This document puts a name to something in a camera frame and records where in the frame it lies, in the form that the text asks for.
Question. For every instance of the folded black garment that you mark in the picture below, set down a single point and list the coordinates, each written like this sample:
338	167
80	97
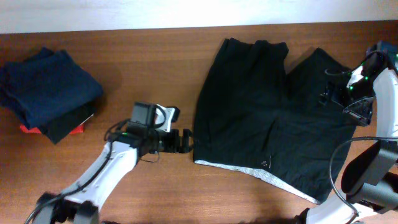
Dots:
60	127

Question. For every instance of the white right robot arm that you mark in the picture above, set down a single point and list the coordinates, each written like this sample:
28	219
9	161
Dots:
368	187

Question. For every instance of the black shorts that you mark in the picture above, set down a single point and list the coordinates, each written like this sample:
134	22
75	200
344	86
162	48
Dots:
254	117

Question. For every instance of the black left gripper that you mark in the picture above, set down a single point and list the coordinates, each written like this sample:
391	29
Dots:
180	144

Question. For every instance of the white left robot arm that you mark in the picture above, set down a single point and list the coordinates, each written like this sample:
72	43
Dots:
126	143

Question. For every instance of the folded navy blue garment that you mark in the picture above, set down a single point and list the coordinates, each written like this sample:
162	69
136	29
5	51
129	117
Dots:
46	86

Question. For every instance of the folded red garment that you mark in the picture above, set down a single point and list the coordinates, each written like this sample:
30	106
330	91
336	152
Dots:
78	130

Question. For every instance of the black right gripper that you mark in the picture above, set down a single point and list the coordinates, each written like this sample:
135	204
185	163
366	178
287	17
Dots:
361	114

